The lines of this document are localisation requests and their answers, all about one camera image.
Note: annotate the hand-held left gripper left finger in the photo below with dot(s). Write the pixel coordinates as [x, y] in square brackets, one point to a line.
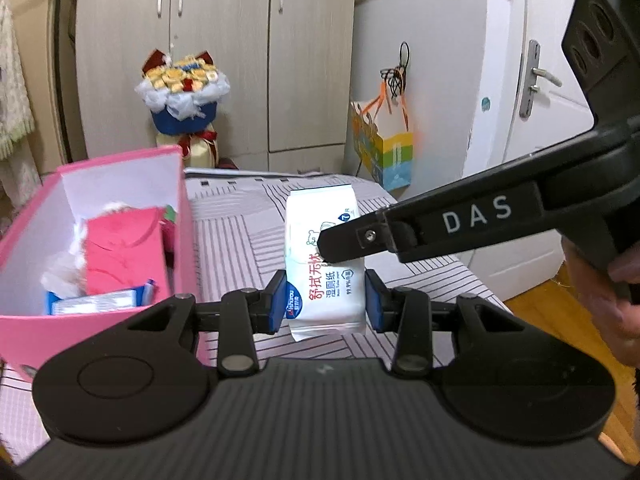
[279, 302]

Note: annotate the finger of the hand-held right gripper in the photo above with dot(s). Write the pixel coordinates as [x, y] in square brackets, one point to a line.
[350, 242]

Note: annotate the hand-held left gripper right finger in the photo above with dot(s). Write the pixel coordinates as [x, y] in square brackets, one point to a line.
[372, 302]

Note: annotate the white wet wipes pack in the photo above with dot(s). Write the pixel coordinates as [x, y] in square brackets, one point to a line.
[320, 300]

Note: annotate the green red soft toy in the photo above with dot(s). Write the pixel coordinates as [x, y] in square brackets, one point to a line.
[170, 214]

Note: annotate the red envelope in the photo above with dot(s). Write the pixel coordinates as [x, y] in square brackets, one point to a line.
[120, 250]

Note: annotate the toothpaste tube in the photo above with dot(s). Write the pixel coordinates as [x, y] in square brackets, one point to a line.
[100, 302]

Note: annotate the pink storage box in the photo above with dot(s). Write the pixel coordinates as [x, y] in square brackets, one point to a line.
[100, 330]

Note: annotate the white fluffy soft toy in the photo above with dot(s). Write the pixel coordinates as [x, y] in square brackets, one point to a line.
[62, 272]

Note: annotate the person's right hand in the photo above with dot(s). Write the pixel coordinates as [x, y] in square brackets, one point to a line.
[600, 310]

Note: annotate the white door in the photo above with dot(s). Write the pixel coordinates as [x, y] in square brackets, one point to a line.
[550, 135]

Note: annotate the colourful striped gift bag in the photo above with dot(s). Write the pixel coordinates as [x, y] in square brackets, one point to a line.
[395, 160]

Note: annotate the small teal round sticker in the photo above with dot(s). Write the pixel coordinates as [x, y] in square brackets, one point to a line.
[485, 104]

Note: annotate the flower bouquet in blue wrap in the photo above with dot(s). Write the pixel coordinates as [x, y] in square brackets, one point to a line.
[185, 110]

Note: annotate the grey wardrobe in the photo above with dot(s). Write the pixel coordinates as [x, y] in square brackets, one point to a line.
[225, 60]

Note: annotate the cream fleece pajama pants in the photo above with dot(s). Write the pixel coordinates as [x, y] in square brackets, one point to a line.
[15, 180]

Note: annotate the cream fleece pajama top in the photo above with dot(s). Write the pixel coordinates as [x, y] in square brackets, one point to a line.
[12, 85]

